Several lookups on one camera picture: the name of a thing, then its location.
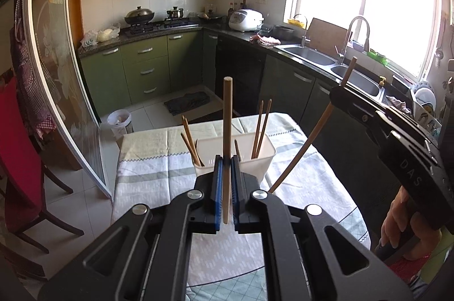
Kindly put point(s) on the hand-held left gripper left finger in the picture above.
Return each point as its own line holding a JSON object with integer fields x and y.
{"x": 218, "y": 194}

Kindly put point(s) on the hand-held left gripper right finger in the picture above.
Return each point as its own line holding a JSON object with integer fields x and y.
{"x": 235, "y": 194}

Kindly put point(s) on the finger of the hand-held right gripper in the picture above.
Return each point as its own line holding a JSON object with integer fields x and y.
{"x": 354, "y": 109}
{"x": 365, "y": 97}

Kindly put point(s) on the white plastic utensil holder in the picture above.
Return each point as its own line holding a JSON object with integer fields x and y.
{"x": 260, "y": 162}

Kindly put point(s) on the person's right hand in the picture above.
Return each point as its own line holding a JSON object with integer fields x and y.
{"x": 393, "y": 219}

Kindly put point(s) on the brass tap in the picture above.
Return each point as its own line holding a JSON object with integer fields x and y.
{"x": 382, "y": 80}

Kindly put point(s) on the green sponge holder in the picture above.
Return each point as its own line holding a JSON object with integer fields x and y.
{"x": 377, "y": 57}

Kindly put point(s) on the tall steel kitchen faucet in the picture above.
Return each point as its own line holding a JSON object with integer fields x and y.
{"x": 346, "y": 42}

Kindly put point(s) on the dish rack with plates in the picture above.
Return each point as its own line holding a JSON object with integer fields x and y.
{"x": 425, "y": 102}

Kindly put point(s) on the green sink cabinets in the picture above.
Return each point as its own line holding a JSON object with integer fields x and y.
{"x": 291, "y": 88}

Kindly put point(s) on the steel double sink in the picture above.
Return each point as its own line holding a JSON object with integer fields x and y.
{"x": 308, "y": 54}

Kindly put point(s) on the pale patterned tablecloth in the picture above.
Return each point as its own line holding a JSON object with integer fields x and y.
{"x": 149, "y": 173}

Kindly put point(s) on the brown cutting board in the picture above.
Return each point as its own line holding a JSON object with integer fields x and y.
{"x": 326, "y": 35}

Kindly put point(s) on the small steel faucet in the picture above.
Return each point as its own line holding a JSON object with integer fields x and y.
{"x": 304, "y": 38}

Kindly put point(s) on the person's red patterned clothing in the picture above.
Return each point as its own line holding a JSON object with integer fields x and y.
{"x": 408, "y": 269}

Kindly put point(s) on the kitchen window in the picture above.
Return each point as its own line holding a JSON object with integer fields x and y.
{"x": 390, "y": 3}

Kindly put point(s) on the dark floor mat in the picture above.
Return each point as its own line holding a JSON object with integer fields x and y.
{"x": 186, "y": 102}

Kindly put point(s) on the red cloth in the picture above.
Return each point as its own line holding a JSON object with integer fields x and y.
{"x": 264, "y": 40}

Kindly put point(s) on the black built-in dishwasher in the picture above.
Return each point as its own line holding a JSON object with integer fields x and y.
{"x": 241, "y": 74}

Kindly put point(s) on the white trash bin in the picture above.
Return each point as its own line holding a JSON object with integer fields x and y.
{"x": 119, "y": 125}

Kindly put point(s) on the white rice cooker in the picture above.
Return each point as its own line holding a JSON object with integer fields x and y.
{"x": 244, "y": 21}

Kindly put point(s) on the condiment bottles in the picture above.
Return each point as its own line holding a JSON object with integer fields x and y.
{"x": 236, "y": 8}

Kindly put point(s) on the green lower kitchen cabinets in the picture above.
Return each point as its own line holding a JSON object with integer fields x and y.
{"x": 142, "y": 52}

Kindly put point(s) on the gas stove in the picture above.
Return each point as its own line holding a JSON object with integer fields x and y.
{"x": 152, "y": 27}

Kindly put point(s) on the small steel pot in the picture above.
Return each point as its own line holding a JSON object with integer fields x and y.
{"x": 175, "y": 13}

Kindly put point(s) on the black wok with lid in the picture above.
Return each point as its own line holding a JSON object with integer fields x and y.
{"x": 139, "y": 16}

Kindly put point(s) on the clear bag with yellow food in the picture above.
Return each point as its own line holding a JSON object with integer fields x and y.
{"x": 104, "y": 35}

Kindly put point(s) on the white plastic bag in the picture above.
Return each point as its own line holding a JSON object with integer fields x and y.
{"x": 89, "y": 40}

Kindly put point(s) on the red wooden chair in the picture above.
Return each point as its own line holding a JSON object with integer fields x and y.
{"x": 17, "y": 152}

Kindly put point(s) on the floral glass sliding door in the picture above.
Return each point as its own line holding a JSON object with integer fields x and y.
{"x": 60, "y": 56}

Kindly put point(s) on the dark wooden chair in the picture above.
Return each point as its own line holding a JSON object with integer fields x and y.
{"x": 17, "y": 262}

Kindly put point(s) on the checkered apron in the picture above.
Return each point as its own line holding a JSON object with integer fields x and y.
{"x": 32, "y": 84}

